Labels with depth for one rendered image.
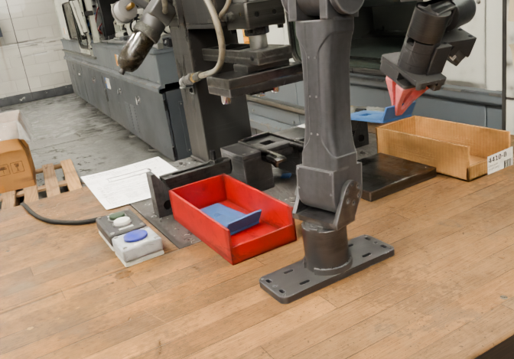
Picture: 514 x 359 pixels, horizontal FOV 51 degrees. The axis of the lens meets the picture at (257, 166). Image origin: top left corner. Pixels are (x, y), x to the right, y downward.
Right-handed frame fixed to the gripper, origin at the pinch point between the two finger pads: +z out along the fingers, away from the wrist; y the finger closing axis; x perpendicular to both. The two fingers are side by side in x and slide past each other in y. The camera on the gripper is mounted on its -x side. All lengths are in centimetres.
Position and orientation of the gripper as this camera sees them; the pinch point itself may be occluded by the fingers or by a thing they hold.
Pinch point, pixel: (398, 110)
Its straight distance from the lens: 102.0
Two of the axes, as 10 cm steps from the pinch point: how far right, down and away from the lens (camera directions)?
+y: -4.7, -6.1, 6.4
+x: -8.8, 2.2, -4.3
